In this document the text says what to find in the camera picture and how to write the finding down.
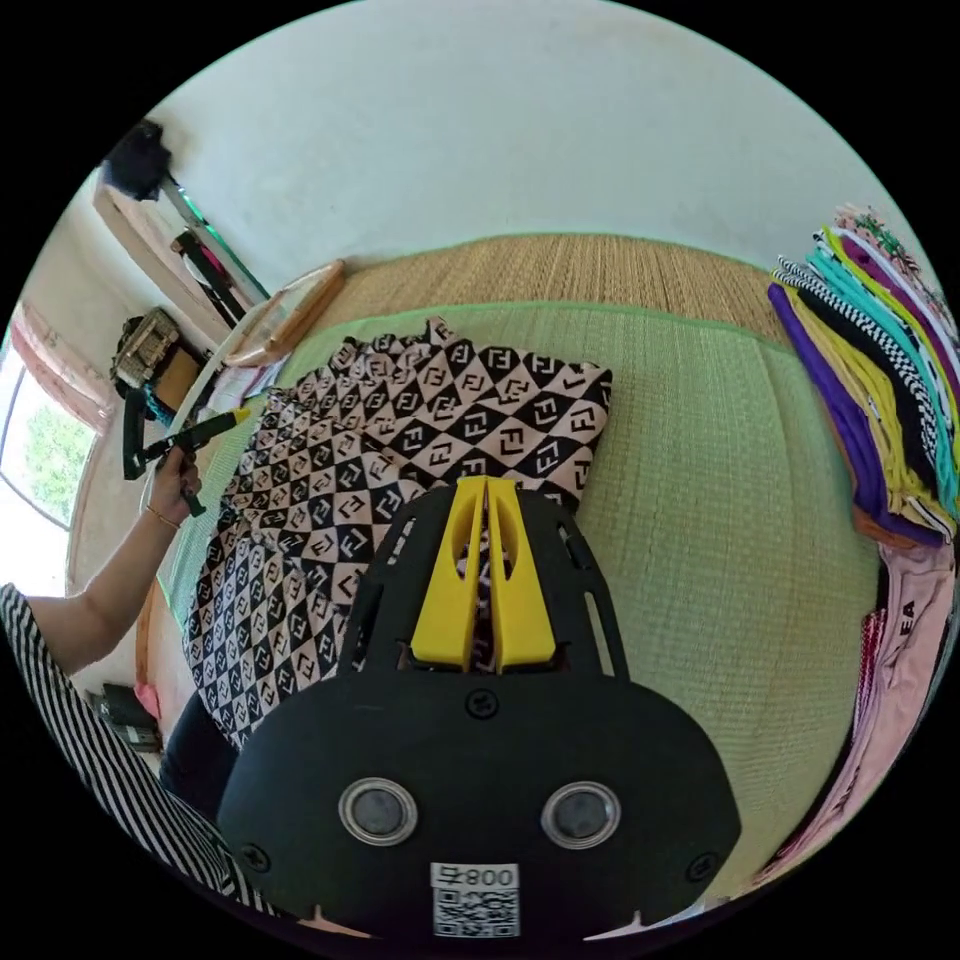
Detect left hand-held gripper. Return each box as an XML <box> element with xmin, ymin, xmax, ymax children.
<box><xmin>142</xmin><ymin>407</ymin><xmax>253</xmax><ymax>520</ymax></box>

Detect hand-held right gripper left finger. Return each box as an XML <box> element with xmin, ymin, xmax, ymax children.
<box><xmin>410</xmin><ymin>476</ymin><xmax>490</xmax><ymax>668</ymax></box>

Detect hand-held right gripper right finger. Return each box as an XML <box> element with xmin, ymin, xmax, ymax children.
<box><xmin>487</xmin><ymin>476</ymin><xmax>561</xmax><ymax>671</ymax></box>

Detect black and pink patterned top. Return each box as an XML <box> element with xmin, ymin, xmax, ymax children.
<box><xmin>179</xmin><ymin>317</ymin><xmax>614</xmax><ymax>753</ymax></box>

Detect person's left forearm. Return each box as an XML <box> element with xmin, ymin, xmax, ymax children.
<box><xmin>26</xmin><ymin>506</ymin><xmax>183</xmax><ymax>676</ymax></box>

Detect person's left hand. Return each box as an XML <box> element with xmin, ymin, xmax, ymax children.
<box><xmin>146</xmin><ymin>454</ymin><xmax>204</xmax><ymax>529</ymax></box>

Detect woven basket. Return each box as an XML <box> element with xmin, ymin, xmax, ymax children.
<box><xmin>110</xmin><ymin>307</ymin><xmax>183</xmax><ymax>391</ymax></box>

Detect window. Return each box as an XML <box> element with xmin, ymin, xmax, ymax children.
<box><xmin>0</xmin><ymin>359</ymin><xmax>100</xmax><ymax>530</ymax></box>

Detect bed with green woven mat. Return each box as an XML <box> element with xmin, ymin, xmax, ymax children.
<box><xmin>149</xmin><ymin>232</ymin><xmax>888</xmax><ymax>901</ymax></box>

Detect black bag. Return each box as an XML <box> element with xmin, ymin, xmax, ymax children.
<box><xmin>103</xmin><ymin>119</ymin><xmax>175</xmax><ymax>202</ymax></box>

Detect person's body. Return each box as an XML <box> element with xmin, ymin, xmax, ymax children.
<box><xmin>0</xmin><ymin>583</ymin><xmax>301</xmax><ymax>925</ymax></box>

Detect heap of pink clothes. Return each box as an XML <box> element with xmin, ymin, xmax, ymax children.
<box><xmin>749</xmin><ymin>539</ymin><xmax>958</xmax><ymax>890</ymax></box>

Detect pile of folded colourful clothes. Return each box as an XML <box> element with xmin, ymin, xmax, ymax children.
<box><xmin>767</xmin><ymin>202</ymin><xmax>960</xmax><ymax>549</ymax></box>

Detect wall shelf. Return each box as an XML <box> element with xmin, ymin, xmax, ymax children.
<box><xmin>92</xmin><ymin>170</ymin><xmax>273</xmax><ymax>340</ymax></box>

